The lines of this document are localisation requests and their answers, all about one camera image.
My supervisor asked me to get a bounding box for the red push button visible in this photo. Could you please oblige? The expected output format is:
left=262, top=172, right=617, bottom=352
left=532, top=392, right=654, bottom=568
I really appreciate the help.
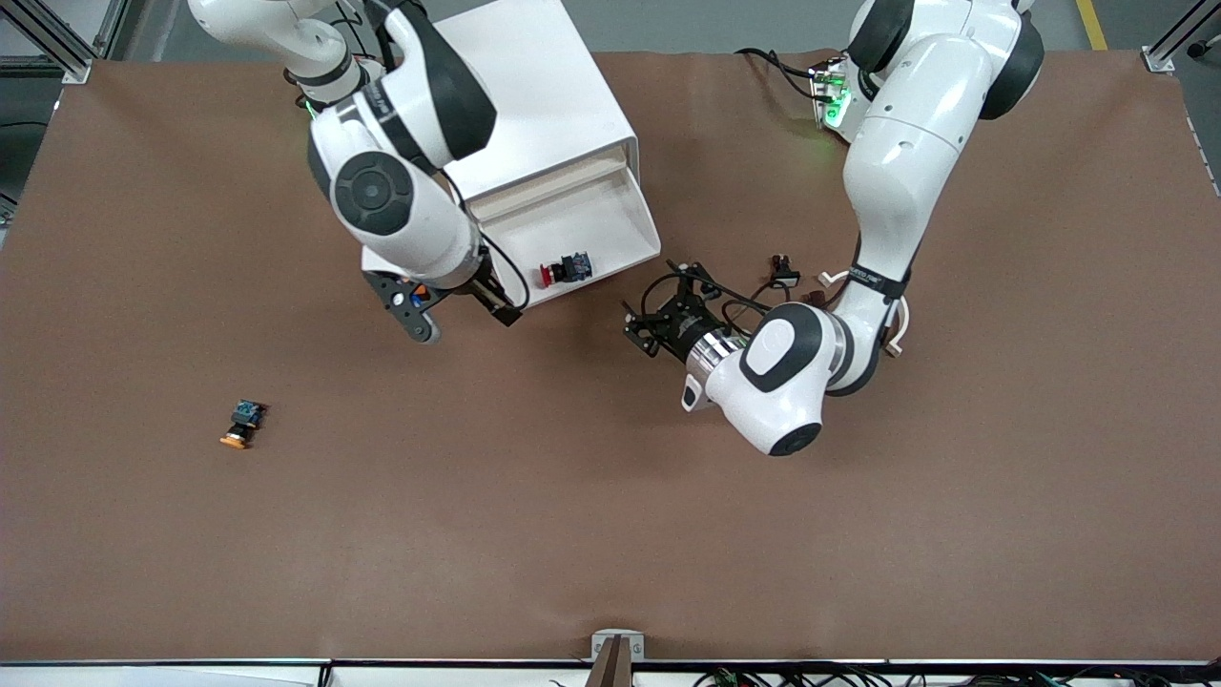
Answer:
left=539, top=252, right=593, bottom=288

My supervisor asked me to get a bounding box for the white plastic drawer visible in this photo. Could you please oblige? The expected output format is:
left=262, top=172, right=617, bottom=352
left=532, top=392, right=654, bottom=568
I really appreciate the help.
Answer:
left=477, top=162, right=662, bottom=314
left=467, top=148, right=632, bottom=226

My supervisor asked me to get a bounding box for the white drawer cabinet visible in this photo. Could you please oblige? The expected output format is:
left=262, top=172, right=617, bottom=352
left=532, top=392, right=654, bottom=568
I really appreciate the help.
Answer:
left=439, top=0, right=640, bottom=251

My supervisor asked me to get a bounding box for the orange push button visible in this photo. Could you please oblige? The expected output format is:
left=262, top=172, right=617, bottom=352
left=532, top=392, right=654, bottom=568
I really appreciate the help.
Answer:
left=219, top=399, right=269, bottom=450

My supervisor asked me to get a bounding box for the white curved bracket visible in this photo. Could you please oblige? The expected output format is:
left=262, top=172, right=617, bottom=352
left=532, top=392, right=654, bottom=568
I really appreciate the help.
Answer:
left=817, top=269, right=914, bottom=359

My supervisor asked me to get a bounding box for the grey metal bracket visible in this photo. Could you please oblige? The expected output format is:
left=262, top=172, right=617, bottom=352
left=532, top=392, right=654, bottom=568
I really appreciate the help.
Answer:
left=590, top=629, right=646, bottom=662

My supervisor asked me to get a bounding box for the brown vertical post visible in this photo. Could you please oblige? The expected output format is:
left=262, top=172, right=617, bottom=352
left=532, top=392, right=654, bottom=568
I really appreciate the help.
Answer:
left=585, top=635, right=634, bottom=687

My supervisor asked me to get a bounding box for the black cable bundle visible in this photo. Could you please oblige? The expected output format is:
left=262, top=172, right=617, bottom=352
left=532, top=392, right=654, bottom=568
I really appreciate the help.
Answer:
left=694, top=666, right=1221, bottom=687

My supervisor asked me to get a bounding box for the aluminium frame profile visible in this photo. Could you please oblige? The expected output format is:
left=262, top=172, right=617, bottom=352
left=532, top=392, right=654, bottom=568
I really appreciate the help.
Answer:
left=0, top=0, right=132, bottom=85
left=1141, top=0, right=1221, bottom=75

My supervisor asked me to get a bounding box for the white table edge rail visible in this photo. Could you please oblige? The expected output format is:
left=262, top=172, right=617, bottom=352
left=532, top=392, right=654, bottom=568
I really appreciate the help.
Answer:
left=0, top=656, right=1221, bottom=687

